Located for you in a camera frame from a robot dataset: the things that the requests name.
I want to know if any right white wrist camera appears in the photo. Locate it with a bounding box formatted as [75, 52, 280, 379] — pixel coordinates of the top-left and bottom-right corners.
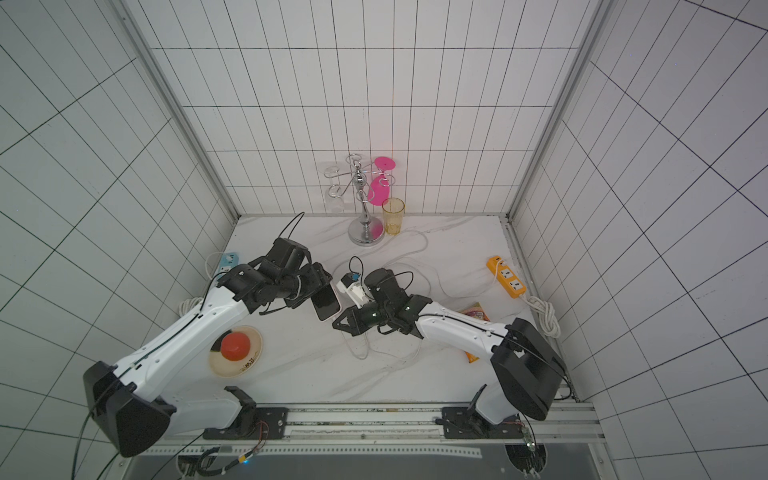
[336, 272, 374, 308]

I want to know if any orange snack packet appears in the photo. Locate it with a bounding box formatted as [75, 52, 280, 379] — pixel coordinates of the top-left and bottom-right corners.
[458, 301, 492, 365]

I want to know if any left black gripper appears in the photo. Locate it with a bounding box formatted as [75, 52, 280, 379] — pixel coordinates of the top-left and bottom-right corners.
[277, 263, 331, 310]

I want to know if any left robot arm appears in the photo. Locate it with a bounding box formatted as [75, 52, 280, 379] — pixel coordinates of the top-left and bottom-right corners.
[83, 238, 340, 457]

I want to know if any clear hanging wine glass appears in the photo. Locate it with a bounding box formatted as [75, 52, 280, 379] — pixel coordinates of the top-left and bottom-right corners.
[323, 164, 349, 213]

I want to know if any orange strip white cord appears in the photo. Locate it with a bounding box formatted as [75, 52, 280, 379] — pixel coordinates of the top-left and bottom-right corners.
[523, 293, 562, 339]

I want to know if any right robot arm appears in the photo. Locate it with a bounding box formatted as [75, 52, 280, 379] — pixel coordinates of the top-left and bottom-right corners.
[333, 268, 566, 425]

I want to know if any chrome glass rack stand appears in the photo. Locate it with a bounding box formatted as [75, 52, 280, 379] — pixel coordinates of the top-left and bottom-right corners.
[344, 153, 385, 247]

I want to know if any white strip power cord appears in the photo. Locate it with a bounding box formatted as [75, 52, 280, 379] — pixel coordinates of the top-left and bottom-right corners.
[177, 251, 226, 319]

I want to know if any teal power strip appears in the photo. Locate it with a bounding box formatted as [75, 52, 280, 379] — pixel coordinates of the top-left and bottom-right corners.
[218, 252, 239, 271]

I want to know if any orange power strip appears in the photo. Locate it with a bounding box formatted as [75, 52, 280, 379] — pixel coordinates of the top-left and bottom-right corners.
[486, 256, 527, 299]

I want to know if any aluminium mounting rail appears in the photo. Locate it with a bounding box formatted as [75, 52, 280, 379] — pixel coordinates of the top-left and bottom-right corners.
[144, 402, 606, 456]

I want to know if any black smartphone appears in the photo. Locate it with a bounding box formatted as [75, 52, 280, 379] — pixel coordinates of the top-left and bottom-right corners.
[311, 284, 341, 321]

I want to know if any pink hanging wine glass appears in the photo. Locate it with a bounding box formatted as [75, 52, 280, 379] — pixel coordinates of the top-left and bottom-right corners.
[368, 156, 396, 207]

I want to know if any yellow plastic cup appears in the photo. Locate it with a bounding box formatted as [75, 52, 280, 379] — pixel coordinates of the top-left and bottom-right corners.
[382, 197, 405, 236]

